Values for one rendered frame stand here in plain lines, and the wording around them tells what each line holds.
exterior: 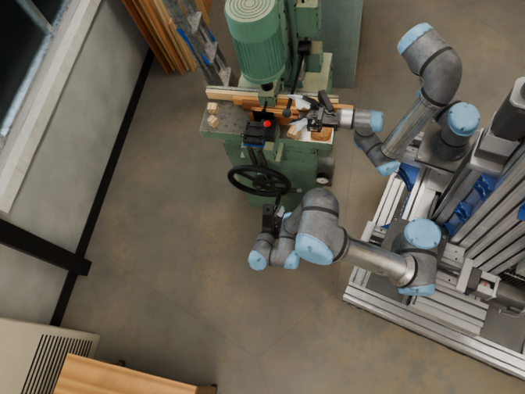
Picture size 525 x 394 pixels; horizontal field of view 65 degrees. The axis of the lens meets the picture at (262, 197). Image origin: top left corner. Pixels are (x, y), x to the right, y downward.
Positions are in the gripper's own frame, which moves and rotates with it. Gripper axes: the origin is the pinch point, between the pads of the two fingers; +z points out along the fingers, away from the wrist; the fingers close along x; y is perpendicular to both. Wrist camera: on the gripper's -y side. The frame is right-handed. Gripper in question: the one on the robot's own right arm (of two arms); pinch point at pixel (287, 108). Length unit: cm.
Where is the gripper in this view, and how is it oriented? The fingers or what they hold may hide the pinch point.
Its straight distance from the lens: 161.6
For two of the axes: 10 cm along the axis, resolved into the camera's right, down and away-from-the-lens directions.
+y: -2.2, 8.4, -5.1
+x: 0.9, 5.3, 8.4
